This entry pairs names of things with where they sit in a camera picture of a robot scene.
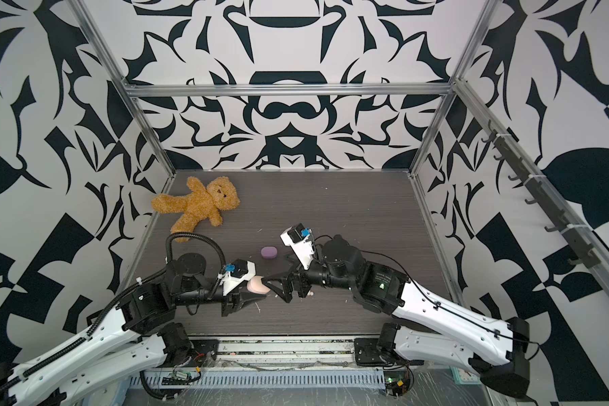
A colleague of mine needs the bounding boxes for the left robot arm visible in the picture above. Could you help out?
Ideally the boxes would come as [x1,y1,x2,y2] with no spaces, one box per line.
[0,232,265,405]

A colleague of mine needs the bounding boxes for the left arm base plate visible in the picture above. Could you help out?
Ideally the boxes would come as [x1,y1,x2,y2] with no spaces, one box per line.
[187,338,220,366]

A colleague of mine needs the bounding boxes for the pink earbud charging case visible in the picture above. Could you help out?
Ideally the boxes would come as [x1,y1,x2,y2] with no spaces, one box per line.
[246,276,271,294]

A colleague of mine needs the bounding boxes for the aluminium frame corner post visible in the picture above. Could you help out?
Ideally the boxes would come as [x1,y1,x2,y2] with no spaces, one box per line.
[409,86,456,177]

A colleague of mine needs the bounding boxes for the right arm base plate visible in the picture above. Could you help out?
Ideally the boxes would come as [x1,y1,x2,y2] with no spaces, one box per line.
[354,338,425,367]

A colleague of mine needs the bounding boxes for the wall hook rail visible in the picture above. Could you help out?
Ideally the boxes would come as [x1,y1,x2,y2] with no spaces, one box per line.
[483,128,603,269]

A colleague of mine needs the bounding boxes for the white cable duct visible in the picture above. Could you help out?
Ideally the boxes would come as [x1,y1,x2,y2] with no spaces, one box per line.
[145,369,387,390]

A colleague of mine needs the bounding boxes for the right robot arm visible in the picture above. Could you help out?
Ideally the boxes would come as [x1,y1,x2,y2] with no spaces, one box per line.
[262,234,532,399]

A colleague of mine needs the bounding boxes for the purple earbud charging case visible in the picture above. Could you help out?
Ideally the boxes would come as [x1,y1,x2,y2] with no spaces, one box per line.
[261,246,278,260]

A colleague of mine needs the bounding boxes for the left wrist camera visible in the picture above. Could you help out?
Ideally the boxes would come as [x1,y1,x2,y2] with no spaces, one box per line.
[220,260,256,297]

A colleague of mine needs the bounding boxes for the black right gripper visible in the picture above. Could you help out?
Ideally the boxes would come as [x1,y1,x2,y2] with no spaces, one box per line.
[264,247,361,302]

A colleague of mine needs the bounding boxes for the brown teddy bear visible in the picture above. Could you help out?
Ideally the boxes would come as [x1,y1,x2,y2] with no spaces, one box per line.
[152,177,241,233]

